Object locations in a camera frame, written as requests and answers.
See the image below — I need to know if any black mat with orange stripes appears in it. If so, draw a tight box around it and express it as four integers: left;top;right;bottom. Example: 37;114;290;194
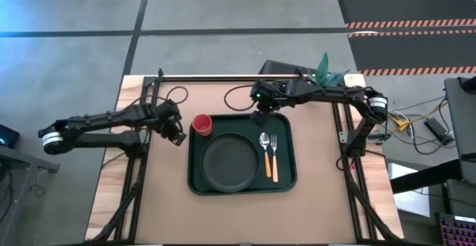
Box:
347;29;476;77
336;0;476;30

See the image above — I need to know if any black device with blue light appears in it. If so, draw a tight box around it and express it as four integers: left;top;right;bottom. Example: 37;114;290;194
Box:
0;123;21;149

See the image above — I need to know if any grey metal bracket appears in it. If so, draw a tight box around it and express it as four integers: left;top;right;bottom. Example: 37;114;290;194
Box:
366;132;392;146

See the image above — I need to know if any fork with orange handle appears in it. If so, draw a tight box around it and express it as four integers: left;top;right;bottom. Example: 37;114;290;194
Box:
270;134;280;184

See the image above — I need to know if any black aluminium rig frame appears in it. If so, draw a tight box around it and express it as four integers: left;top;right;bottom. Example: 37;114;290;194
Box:
85;67;405;246

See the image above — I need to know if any spoon with orange handle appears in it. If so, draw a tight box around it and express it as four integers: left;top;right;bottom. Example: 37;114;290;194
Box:
259;132;273;179

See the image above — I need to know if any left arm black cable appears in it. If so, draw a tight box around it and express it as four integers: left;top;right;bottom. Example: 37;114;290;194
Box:
128;85;190;108

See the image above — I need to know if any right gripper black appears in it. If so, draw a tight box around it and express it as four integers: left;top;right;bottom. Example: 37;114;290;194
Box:
250;80;290;129

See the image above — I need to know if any black desk beam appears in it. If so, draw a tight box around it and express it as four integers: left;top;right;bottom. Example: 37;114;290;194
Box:
390;159;464;195

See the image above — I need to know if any black round plate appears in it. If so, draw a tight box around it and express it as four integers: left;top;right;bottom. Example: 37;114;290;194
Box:
199;132;261;194

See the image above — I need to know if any white box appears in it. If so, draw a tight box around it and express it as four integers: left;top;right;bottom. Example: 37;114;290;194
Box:
386;163;431;218

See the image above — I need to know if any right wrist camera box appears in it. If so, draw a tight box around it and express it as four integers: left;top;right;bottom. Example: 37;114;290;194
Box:
251;82;270;104

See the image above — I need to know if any backlit keyboard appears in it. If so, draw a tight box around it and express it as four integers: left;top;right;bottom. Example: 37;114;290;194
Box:
434;212;476;246

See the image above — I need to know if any black computer monitor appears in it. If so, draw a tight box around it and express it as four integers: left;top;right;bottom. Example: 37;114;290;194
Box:
258;59;317;77

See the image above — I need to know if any green plant in white pot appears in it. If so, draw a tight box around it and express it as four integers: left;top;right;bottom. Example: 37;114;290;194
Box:
306;51;350;88

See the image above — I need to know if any grey metal desk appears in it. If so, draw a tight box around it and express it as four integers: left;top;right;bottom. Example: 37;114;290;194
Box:
0;145;60;246

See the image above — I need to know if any yellow floor cable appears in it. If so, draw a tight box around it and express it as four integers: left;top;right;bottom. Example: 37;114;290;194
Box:
386;99;449;132

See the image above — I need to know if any grey flat panel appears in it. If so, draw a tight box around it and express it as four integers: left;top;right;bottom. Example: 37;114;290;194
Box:
443;75;476;186

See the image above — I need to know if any black power adapter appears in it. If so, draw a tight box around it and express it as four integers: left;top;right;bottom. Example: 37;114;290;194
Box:
424;117;455;146

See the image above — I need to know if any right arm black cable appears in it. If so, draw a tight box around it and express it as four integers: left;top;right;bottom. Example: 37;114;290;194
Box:
222;84;257;112

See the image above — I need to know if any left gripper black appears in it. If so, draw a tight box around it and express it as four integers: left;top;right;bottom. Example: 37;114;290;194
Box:
151;100;187;147

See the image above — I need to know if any black floor cable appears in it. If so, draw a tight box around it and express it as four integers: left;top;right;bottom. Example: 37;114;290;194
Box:
386;96;460;156

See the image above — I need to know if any red plastic cup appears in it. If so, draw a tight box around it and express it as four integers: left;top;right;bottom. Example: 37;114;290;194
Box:
191;113;213;138

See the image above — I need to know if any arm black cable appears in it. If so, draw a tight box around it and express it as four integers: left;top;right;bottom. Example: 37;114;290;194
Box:
222;84;257;112
128;85;190;108

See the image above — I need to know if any tan table mat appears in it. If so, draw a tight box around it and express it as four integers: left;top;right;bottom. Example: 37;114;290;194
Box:
133;80;358;245

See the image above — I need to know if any dark green plastic tray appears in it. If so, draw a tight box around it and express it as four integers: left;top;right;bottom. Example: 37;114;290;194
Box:
187;111;298;196

